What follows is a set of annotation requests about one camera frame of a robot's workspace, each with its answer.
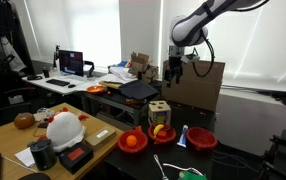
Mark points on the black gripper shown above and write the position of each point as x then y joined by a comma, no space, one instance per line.
175,63

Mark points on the yellow banana plush toy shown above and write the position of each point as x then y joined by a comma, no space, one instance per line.
158,129

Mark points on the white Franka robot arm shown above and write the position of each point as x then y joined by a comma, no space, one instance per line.
189,30

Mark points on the orange cone toy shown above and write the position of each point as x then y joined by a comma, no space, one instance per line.
138,128

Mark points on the orange toy ball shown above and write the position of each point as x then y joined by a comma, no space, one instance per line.
131,140

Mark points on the green plastic toy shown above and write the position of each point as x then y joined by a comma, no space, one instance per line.
193,176

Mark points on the white chicken plush toy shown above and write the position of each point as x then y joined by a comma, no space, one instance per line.
64,130

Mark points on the large brown cardboard box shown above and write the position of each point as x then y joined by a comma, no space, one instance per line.
199,91

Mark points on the small open cardboard box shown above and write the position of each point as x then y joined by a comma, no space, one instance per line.
143,68

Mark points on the dark blue plastic lid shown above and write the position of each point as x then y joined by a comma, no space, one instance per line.
138,89

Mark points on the wooden shape sorter box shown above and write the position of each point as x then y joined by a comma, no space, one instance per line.
159,113

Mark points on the white paper pile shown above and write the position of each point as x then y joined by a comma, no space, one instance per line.
121,72

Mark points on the orange wooden cube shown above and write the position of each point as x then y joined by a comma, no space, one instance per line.
162,134

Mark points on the red plastic bowl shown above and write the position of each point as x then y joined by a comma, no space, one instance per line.
169,136
123,146
201,138

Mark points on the white blue toothpaste tube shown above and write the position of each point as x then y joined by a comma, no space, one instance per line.
183,136

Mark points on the grey metal table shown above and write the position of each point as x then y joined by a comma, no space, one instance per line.
116,101

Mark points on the tan flat package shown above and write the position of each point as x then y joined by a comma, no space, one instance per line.
109,85

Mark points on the orange bowl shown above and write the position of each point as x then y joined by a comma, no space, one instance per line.
95,89

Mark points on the silver metal spoon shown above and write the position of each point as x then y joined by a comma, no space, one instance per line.
183,167

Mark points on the small tan cardboard box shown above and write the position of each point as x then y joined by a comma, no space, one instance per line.
99,137

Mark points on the black computer mouse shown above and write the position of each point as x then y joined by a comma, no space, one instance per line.
71,86

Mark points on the black computer monitor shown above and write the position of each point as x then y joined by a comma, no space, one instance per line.
71,62

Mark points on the long white desk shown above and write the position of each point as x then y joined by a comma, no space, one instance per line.
49,87

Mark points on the black box with red label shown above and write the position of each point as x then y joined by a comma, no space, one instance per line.
75,157

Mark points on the black cup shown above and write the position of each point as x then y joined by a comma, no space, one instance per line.
46,72

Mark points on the clear glass jar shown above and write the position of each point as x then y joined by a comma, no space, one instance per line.
44,113

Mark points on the brown round ball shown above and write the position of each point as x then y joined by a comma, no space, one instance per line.
24,120

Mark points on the white paper note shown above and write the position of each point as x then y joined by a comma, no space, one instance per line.
24,156

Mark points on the black office chair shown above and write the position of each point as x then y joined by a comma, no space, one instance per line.
6,110

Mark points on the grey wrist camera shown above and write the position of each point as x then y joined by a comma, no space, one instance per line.
190,58

